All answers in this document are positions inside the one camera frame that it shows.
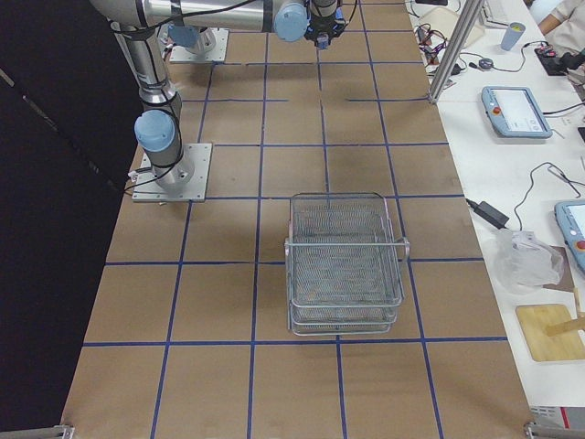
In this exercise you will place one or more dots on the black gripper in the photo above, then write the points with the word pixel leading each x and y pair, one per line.
pixel 323 18

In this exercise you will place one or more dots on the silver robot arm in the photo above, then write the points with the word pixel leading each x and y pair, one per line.
pixel 197 40
pixel 135 24

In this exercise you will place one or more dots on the blue cup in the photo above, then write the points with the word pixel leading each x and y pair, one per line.
pixel 513 33

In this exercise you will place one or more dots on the far teach pendant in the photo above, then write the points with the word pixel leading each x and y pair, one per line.
pixel 514 113

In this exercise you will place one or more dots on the teach pendant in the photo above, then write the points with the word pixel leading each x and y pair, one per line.
pixel 570 216
pixel 514 113

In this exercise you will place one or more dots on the black power adapter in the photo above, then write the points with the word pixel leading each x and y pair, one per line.
pixel 490 214

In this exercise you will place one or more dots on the near teach pendant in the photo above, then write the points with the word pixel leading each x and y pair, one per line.
pixel 570 216

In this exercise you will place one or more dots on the clear plastic bag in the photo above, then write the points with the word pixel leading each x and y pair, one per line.
pixel 520 258

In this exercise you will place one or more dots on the wooden cutting board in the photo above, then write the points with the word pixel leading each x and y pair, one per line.
pixel 551 333

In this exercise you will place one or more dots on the aluminium frame post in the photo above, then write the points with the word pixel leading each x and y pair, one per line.
pixel 461 31

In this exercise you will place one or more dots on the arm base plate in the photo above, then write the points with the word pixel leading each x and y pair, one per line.
pixel 217 54
pixel 186 181

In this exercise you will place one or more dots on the wire mesh shelf basket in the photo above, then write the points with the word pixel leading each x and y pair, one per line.
pixel 342 265

